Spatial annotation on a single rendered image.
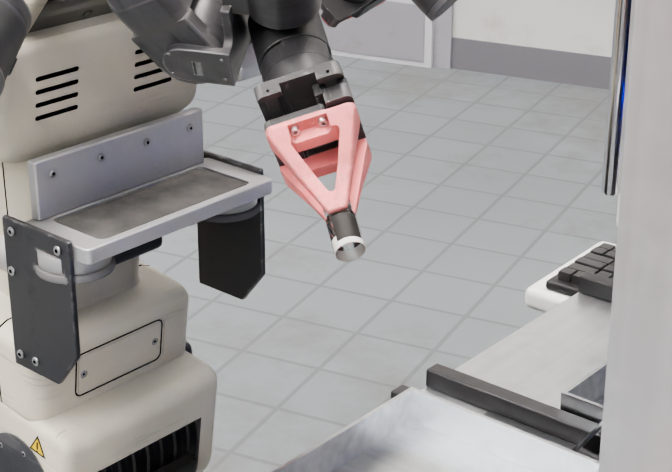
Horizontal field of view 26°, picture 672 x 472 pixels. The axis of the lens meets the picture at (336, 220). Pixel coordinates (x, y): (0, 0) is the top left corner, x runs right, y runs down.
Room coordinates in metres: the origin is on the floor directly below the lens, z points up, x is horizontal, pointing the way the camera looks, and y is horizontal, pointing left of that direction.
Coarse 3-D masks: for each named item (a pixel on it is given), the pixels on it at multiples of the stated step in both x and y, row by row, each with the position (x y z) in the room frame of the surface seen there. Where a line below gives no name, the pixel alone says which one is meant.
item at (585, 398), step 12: (600, 372) 1.23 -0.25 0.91; (576, 384) 1.20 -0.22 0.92; (588, 384) 1.21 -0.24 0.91; (600, 384) 1.23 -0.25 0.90; (564, 396) 1.18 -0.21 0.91; (576, 396) 1.17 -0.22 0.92; (588, 396) 1.21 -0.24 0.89; (600, 396) 1.23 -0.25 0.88; (564, 408) 1.18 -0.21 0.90; (576, 408) 1.17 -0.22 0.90; (588, 408) 1.16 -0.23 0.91; (600, 408) 1.16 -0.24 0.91; (600, 420) 1.15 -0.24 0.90
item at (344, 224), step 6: (336, 216) 0.94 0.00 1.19; (342, 216) 0.94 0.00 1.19; (348, 216) 0.94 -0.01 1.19; (354, 216) 0.94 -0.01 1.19; (336, 222) 0.93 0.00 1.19; (342, 222) 0.93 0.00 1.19; (348, 222) 0.93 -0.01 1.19; (354, 222) 0.93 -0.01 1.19; (336, 228) 0.93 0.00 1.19; (342, 228) 0.93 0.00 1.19; (348, 228) 0.93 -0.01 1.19; (354, 228) 0.93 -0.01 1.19; (336, 234) 0.92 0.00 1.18; (342, 234) 0.92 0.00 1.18; (348, 234) 0.92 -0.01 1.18; (354, 234) 0.92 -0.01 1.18; (360, 234) 0.93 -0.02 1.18
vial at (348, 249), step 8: (328, 216) 0.94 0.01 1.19; (328, 224) 0.94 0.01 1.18; (328, 232) 0.94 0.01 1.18; (360, 232) 0.93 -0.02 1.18; (336, 240) 0.92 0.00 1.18; (344, 240) 0.92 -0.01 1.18; (352, 240) 0.92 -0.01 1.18; (360, 240) 0.92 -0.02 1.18; (336, 248) 0.92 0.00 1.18; (344, 248) 0.92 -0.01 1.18; (352, 248) 0.92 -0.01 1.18; (360, 248) 0.92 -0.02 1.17; (336, 256) 0.92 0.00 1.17; (344, 256) 0.92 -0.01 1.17; (352, 256) 0.92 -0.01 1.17; (360, 256) 0.92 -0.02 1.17
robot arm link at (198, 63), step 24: (240, 0) 1.06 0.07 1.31; (264, 0) 1.04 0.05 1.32; (288, 0) 1.04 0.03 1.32; (312, 0) 1.05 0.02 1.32; (240, 24) 1.09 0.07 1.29; (264, 24) 1.06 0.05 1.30; (288, 24) 1.05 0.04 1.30; (168, 48) 1.08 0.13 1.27; (192, 48) 1.07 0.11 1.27; (216, 48) 1.07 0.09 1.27; (240, 48) 1.10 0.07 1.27; (192, 72) 1.09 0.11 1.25; (216, 72) 1.08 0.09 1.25
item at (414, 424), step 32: (384, 416) 1.16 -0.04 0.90; (416, 416) 1.18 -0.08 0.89; (448, 416) 1.16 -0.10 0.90; (480, 416) 1.14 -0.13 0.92; (320, 448) 1.09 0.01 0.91; (352, 448) 1.12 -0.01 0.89; (384, 448) 1.14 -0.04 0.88; (416, 448) 1.14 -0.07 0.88; (448, 448) 1.14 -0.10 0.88; (480, 448) 1.14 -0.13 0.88; (512, 448) 1.11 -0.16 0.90; (544, 448) 1.09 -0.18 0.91
